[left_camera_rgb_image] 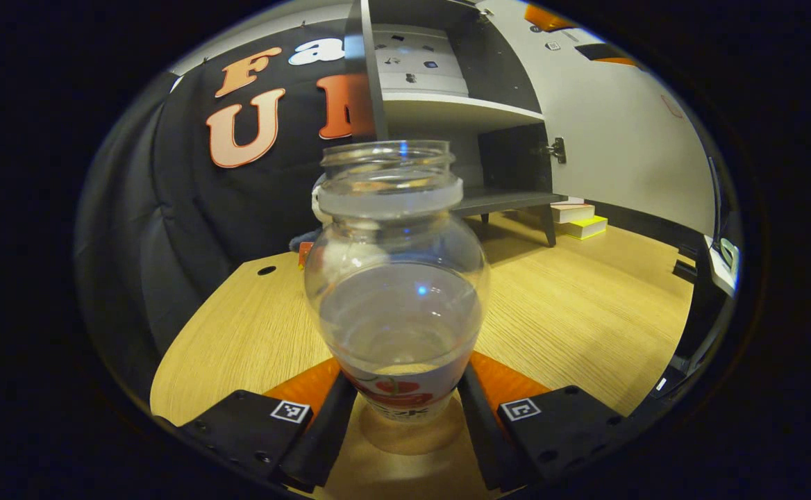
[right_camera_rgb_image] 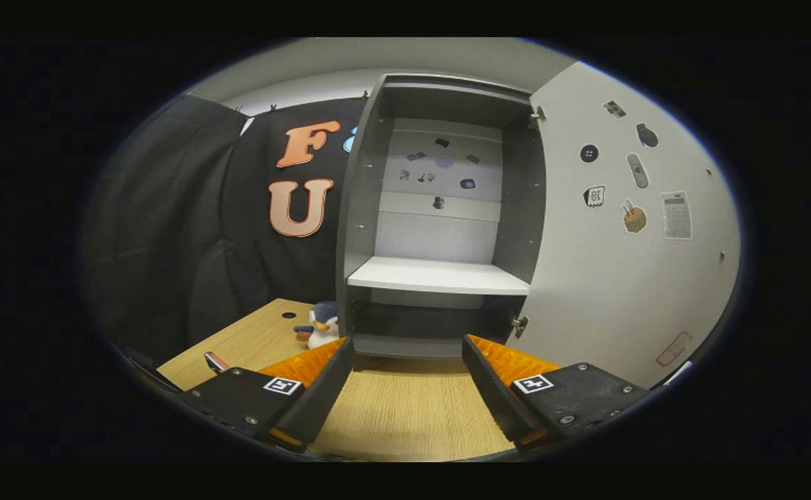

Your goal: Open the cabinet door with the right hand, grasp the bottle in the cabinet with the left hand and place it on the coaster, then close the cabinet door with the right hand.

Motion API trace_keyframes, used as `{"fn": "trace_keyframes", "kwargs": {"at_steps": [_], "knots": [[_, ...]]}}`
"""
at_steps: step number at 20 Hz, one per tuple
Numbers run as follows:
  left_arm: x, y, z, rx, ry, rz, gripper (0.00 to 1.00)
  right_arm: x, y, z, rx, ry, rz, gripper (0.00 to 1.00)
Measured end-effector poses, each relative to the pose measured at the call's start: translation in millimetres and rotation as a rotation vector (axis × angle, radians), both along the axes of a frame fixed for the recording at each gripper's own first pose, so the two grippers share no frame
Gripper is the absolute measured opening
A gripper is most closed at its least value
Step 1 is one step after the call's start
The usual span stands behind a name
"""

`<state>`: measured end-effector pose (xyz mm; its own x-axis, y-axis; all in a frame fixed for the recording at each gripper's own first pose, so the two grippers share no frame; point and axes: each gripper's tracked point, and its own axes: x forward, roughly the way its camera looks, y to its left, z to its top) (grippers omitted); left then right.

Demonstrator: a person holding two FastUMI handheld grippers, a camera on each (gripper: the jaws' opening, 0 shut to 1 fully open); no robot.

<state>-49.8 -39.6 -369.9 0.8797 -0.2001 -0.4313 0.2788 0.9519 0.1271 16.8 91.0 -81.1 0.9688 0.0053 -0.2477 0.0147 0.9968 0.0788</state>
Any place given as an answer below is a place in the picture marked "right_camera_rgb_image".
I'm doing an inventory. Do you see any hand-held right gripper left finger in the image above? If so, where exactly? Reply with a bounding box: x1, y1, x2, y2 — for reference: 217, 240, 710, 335
180, 337, 356, 453

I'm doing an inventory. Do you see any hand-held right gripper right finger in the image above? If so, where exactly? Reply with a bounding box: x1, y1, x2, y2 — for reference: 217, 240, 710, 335
461, 335, 653, 452

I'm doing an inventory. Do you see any grey cabinet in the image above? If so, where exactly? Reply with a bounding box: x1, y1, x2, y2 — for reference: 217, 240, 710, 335
336, 73, 549, 360

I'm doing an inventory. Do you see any white cabinet door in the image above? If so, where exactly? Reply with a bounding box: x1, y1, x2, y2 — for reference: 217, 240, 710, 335
506, 61, 743, 390

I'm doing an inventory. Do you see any penguin plush toy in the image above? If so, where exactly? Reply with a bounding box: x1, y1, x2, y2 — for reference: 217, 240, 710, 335
293, 301, 340, 349

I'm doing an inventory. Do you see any black backdrop cloth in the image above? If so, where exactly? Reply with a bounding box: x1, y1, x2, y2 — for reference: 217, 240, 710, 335
83, 94, 371, 369

